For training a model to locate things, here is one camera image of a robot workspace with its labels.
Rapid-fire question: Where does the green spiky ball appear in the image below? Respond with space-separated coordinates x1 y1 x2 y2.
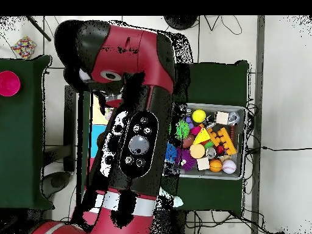
175 120 191 141

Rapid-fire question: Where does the yellow toy cheese wedge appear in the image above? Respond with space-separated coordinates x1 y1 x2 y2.
194 128 213 144

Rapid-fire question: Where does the wooden box with three holes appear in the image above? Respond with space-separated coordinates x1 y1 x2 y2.
90 104 110 159

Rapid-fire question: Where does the clear mesh bin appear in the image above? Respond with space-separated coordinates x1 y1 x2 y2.
168 101 247 180

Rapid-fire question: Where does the purple spiky ball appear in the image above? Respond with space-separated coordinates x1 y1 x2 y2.
179 148 196 171

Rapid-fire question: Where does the yellow tennis ball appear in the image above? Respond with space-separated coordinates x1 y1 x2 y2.
191 108 207 123

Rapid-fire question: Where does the plain wooden cube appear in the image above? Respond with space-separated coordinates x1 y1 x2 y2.
216 111 230 125

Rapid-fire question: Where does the small orange basketball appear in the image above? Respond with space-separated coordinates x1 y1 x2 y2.
209 158 224 172

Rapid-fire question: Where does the orange toy building block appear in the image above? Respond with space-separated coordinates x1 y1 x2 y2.
209 127 238 157

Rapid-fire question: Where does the dark green tablecloth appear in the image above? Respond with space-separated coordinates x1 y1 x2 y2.
77 51 250 211
0 55 52 210

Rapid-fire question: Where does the white baseball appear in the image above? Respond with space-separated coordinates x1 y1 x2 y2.
221 159 238 175

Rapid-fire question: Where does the black chair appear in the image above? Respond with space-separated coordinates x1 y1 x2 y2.
43 85 78 196

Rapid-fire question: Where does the black round stand base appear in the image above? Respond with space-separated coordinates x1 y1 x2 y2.
163 15 198 30

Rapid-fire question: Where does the pink cup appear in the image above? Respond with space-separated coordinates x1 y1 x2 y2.
0 70 21 98

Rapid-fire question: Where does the black rod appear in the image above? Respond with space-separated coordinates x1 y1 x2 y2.
25 16 52 42

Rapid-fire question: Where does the multicoloured patterned object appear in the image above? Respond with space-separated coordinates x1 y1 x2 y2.
10 35 37 60

